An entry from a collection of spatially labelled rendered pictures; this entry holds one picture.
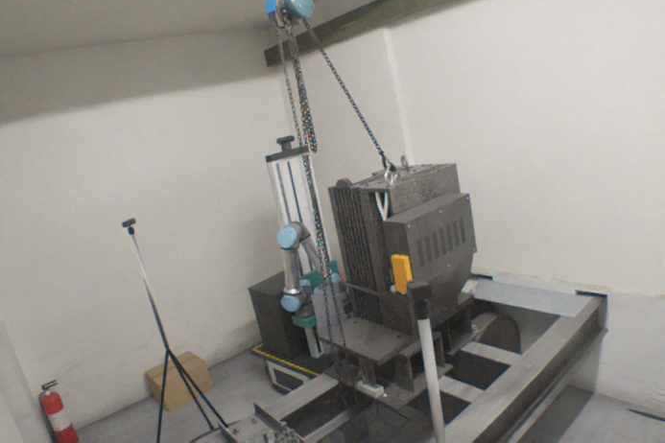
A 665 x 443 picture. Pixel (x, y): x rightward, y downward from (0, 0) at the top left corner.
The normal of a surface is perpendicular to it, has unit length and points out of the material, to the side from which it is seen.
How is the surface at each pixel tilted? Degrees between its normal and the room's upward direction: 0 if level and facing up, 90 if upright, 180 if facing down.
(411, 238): 90
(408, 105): 90
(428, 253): 90
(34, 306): 90
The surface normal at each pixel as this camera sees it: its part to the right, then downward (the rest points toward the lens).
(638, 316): -0.77, 0.27
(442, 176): 0.60, 0.02
